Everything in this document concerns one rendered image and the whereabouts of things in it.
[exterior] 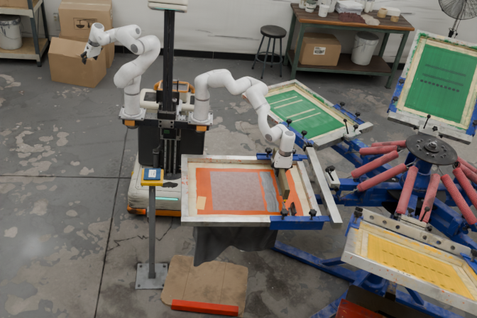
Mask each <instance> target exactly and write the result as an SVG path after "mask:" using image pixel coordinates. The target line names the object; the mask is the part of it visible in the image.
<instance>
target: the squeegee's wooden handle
mask: <svg viewBox="0 0 477 318"><path fill-rule="evenodd" d="M278 150H279V148H274V149H273V155H272V158H273V160H274V157H275V154H276V152H277V151H278ZM278 171H279V173H278V181H279V184H280V189H281V192H282V198H283V199H288V197H289V193H290V188H289V184H288V181H287V177H286V174H285V169H284V168H279V170H278Z"/></svg>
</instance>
